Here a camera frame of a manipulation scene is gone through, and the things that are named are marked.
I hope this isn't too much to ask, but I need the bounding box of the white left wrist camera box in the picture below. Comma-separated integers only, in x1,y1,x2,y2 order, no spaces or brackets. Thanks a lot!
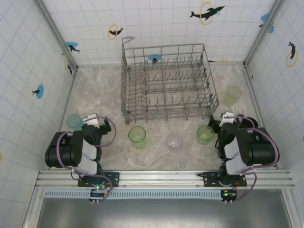
83,114,102,130

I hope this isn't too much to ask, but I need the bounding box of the grey wire dish rack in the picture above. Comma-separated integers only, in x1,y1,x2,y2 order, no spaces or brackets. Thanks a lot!
120,37,219,124

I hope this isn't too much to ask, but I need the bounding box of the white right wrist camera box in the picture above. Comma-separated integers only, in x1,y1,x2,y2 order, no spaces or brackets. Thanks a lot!
219,112,236,126

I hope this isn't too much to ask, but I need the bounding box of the teal textured plastic cup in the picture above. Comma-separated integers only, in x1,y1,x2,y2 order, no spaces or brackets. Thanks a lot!
66,114,84,131

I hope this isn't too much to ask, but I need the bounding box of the blue oval shark sticker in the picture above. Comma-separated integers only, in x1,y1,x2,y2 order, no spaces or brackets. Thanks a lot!
65,41,81,53

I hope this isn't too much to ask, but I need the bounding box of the pale green textured tumbler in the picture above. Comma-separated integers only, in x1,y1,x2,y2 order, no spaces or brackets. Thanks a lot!
223,85,243,107

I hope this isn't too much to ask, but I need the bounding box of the aluminium mounting rail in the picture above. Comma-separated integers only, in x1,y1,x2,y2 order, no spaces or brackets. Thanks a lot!
35,170,295,190

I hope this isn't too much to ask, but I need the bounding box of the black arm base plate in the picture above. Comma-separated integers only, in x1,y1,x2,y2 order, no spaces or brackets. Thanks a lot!
78,171,120,188
197,171,247,188

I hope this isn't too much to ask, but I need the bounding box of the large dolphin yellow ring sticker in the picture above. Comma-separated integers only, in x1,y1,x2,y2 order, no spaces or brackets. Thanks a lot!
189,1,226,26

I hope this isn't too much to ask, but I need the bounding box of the aluminium frame post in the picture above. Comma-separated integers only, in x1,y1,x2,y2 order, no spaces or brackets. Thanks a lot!
35,0,79,72
243,0,285,69

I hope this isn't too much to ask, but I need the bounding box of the blue oval fish sticker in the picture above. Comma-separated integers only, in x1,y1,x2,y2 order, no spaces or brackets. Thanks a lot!
147,54,162,64
32,84,45,98

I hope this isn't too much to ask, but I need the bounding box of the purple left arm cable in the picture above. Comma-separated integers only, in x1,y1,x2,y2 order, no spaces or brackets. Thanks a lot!
55,115,117,190

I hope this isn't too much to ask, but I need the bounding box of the slotted cable duct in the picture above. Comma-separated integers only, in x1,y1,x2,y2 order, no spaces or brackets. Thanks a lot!
44,189,238,199

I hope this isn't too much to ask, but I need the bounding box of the brushed steel panel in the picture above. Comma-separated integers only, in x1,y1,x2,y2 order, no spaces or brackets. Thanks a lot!
38,198,293,228

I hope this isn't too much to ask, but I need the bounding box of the green translucent plastic cup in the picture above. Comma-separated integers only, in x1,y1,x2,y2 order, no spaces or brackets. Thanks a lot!
197,125,216,145
128,126,147,150

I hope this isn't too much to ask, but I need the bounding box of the aluminium table edge rail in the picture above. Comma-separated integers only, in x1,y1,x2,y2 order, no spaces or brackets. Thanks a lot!
243,64,280,170
48,67,79,171
77,62,245,69

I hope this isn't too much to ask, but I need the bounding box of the blue patch corner sticker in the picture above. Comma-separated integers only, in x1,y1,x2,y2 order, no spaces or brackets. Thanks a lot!
258,13,275,34

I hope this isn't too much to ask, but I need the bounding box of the small dolphin yellow ring sticker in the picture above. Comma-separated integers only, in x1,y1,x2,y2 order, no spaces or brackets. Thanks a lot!
108,23,124,40

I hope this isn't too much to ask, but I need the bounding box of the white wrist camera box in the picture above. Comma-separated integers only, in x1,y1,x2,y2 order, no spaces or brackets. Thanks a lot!
219,112,236,126
83,114,102,130

